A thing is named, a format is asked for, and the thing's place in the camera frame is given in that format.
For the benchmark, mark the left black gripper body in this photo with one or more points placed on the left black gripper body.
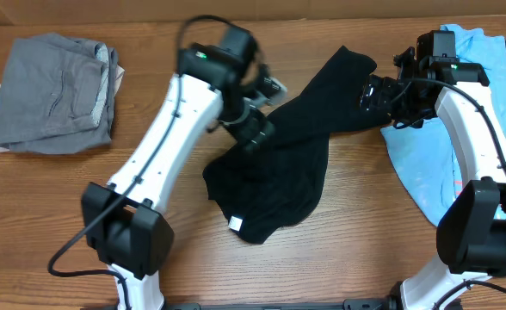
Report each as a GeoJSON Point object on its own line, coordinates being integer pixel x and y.
{"type": "Point", "coordinates": [245, 124]}

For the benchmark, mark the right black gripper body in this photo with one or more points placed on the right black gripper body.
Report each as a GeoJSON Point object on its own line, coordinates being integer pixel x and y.
{"type": "Point", "coordinates": [389, 94]}

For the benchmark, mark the black t-shirt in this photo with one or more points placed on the black t-shirt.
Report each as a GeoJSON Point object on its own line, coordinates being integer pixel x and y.
{"type": "Point", "coordinates": [282, 183]}

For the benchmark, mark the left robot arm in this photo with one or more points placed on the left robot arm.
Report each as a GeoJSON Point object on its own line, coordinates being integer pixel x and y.
{"type": "Point", "coordinates": [226, 83]}

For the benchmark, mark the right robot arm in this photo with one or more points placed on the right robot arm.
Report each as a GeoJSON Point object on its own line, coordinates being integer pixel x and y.
{"type": "Point", "coordinates": [471, 236]}

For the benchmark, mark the light blue printed t-shirt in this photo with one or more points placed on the light blue printed t-shirt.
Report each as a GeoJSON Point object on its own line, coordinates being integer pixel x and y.
{"type": "Point", "coordinates": [424, 158]}

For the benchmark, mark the folded grey trousers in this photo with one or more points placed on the folded grey trousers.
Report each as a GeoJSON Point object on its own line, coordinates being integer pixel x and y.
{"type": "Point", "coordinates": [57, 95]}

